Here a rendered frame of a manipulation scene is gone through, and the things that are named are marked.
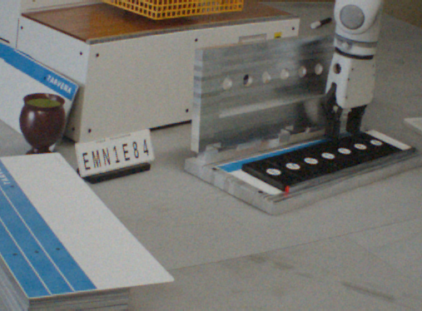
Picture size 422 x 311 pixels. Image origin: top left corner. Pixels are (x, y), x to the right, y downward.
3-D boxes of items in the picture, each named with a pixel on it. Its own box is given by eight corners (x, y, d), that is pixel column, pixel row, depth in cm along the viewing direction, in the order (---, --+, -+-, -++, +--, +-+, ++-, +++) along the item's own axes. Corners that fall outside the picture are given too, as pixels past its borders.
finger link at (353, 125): (362, 103, 192) (356, 136, 195) (371, 101, 195) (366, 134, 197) (350, 98, 194) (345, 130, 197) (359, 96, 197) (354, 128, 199)
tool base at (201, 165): (273, 216, 163) (277, 194, 161) (184, 170, 176) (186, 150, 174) (422, 165, 193) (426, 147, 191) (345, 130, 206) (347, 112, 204)
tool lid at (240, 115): (201, 50, 167) (194, 48, 169) (197, 161, 173) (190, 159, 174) (362, 31, 197) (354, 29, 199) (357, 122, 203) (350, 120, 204)
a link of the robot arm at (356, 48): (359, 44, 181) (357, 60, 182) (386, 41, 187) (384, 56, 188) (325, 31, 186) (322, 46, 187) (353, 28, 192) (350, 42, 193)
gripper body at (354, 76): (354, 55, 181) (345, 112, 186) (385, 50, 188) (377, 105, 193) (323, 42, 186) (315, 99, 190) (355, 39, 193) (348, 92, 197)
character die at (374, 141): (387, 160, 187) (388, 153, 186) (348, 141, 193) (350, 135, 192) (401, 155, 190) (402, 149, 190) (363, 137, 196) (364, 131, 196)
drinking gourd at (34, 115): (10, 165, 168) (13, 103, 164) (24, 148, 176) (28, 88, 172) (56, 174, 167) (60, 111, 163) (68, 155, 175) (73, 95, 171)
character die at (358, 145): (370, 164, 183) (372, 157, 183) (331, 145, 190) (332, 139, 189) (385, 159, 187) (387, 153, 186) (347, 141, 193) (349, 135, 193)
